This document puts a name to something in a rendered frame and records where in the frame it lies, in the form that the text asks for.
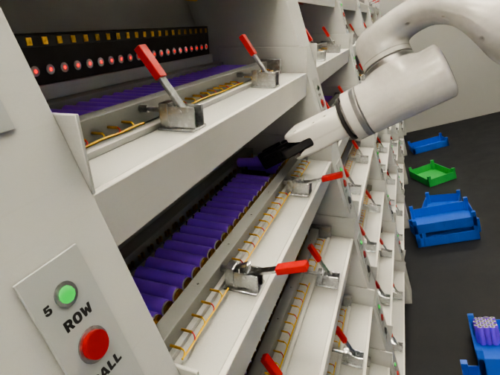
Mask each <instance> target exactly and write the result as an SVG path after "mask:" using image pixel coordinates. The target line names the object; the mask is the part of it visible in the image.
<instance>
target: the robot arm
mask: <svg viewBox="0 0 500 375"><path fill-rule="evenodd" d="M433 25H450V26H452V27H455V28H457V29H458V30H460V31H462V32H463V33H465V34H466V35H467V36H468V37H469V38H470V39H471V40H472V41H473V42H474V43H475V44H476V45H477V46H478V47H479V48H480V49H481V50H482V51H483V52H484V53H485V54H486V55H487V56H488V57H489V58H490V59H491V60H492V61H493V62H495V63H497V64H499V65H500V0H407V1H404V2H403V3H402V4H399V5H398V6H396V7H395V8H394V9H392V10H391V11H389V12H388V13H386V14H385V15H384V16H383V17H381V18H380V19H378V20H377V21H376V22H374V23H373V24H372V25H371V26H370V27H368V28H367V29H366V30H364V32H363V33H362V34H361V35H360V36H359V38H358V39H357V41H356V54H357V57H358V58H359V61H360V64H361V66H362V69H363V71H364V73H365V76H366V78H365V80H364V81H363V82H362V83H360V84H359V85H357V86H354V87H353V88H351V89H348V90H347V91H346V92H343V93H341V94H340V98H338V99H336V100H335V106H334V107H331V108H329V109H326V110H324V111H323V112H320V113H318V114H317V115H314V116H312V117H311V118H308V119H306V120H305V121H302V122H300V123H298V124H296V125H294V127H293V128H291V130H290V131H288V133H287V134H285V137H284V139H285V140H283V141H282V142H281V143H280V142H278V143H276V144H273V145H272V146H270V147H267V148H266V149H264V150H263V151H262V153H260V154H258V156H257V157H258V158H259V159H260V162H261V164H262V165H263V167H264V168H265V169H269V168H270V167H273V166H275V165H276V164H279V163H281V162H283V161H285V160H287V159H288V158H291V157H293V156H295V155H296V157H295V158H296V159H302V158H305V157H307V156H310V155H312V154H313V153H316V152H318V151H320V150H323V149H324V148H326V147H329V146H330V145H332V144H334V143H336V142H339V141H340V140H342V139H344V138H346V137H348V136H350V137H351V138H352V139H353V140H356V139H357V138H360V139H364V138H367V137H368V136H370V135H373V134H375V133H377V132H379V131H382V130H384V129H386V128H388V127H390V126H393V125H395V124H398V123H399V122H401V121H404V120H406V119H408V118H410V117H413V116H415V115H417V114H419V113H421V112H424V111H426V110H427V109H431V108H432V107H434V106H437V105H439V104H441V103H443V102H446V101H448V100H450V99H452V98H454V97H456V96H457V95H458V85H457V83H456V80H455V76H454V74H453V73H452V69H451V68H450V66H449V63H448V61H447V59H446V58H445V56H444V54H443V52H442V50H441V49H439V47H437V46H436V45H431V46H429V47H428V48H425V49H424V50H422V51H420V52H417V53H414V52H413V50H412V48H411V46H410V43H409V40H410V38H412V37H413V35H415V34H416V33H418V32H420V31H421V30H423V29H425V28H427V27H430V26H433Z"/></svg>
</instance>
